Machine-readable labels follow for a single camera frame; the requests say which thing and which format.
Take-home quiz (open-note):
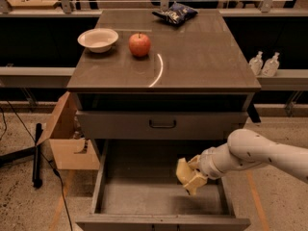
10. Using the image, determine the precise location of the grey drawer cabinet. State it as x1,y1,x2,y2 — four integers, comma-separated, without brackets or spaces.
65,9,262,231

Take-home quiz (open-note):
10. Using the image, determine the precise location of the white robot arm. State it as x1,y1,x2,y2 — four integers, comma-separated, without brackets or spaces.
176,129,308,195

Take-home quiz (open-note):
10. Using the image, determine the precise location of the clear sanitizer bottle left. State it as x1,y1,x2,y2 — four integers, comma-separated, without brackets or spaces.
248,51,263,75

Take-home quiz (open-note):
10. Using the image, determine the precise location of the yellow sponge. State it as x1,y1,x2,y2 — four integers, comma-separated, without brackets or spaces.
176,158,193,185

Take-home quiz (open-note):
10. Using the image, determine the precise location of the black drawer handle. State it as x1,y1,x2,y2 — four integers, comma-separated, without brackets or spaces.
148,119,177,129

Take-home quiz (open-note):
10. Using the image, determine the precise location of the clear sanitizer bottle right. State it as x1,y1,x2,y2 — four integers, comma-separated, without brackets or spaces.
261,52,280,77

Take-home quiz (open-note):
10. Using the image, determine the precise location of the grey metal rail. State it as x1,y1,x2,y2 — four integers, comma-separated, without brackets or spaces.
0,66,75,89

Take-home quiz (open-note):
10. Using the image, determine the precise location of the clear sanitizer bottle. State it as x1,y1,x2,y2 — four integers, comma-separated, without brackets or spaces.
248,51,263,75
261,52,280,77

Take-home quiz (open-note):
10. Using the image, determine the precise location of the white bowl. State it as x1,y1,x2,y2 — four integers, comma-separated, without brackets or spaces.
77,28,118,53

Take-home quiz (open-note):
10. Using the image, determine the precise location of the black floor cable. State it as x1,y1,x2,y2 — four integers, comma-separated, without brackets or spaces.
0,99,74,231

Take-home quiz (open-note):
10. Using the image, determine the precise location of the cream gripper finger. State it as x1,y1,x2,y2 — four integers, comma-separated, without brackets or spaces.
183,171,208,195
188,155,200,170

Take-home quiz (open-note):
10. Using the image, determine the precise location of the red apple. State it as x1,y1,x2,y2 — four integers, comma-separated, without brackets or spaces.
129,33,151,57

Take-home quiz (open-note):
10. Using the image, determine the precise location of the blue chip bag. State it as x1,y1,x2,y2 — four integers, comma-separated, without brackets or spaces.
153,2,198,26

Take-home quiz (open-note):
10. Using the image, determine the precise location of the closed grey top drawer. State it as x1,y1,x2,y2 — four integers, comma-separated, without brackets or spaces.
76,111,248,140

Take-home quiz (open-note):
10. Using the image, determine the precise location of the black stand base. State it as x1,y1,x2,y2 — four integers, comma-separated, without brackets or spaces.
0,122,44,190

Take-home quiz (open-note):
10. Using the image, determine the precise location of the open grey middle drawer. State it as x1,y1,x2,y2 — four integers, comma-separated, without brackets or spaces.
76,140,250,231

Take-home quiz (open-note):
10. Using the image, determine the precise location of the cardboard box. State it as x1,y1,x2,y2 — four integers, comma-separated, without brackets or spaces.
38,91,99,170

